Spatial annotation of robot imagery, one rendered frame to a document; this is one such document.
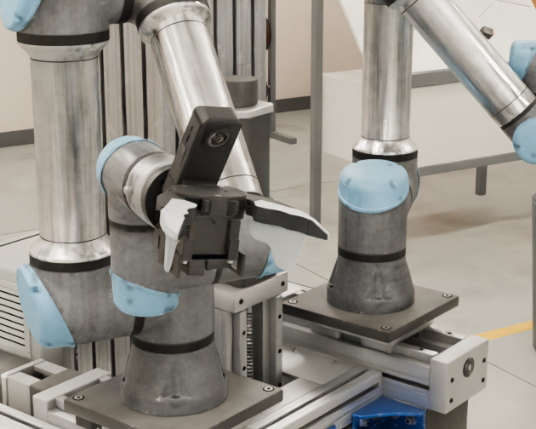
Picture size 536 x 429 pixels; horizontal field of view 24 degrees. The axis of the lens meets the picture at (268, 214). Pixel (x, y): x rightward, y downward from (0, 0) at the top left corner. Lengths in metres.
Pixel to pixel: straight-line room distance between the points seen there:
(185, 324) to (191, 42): 0.40
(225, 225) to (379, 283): 0.91
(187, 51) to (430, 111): 4.64
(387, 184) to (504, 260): 4.06
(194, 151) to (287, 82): 8.18
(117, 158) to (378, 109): 0.88
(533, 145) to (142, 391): 0.73
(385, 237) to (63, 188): 0.66
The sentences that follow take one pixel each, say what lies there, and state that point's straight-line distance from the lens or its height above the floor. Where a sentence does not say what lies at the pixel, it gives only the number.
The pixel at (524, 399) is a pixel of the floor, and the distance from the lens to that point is 4.61.
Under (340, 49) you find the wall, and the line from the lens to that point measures 9.60.
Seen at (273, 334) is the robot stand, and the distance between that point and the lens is 2.02.
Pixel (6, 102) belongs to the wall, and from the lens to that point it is 8.41.
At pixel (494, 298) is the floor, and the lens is 5.57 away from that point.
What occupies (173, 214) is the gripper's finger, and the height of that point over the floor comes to 1.59.
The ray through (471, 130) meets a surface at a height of 0.55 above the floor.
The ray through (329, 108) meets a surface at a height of 0.64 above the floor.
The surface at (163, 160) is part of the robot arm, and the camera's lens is 1.29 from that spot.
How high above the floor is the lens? 1.91
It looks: 16 degrees down
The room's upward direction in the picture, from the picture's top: straight up
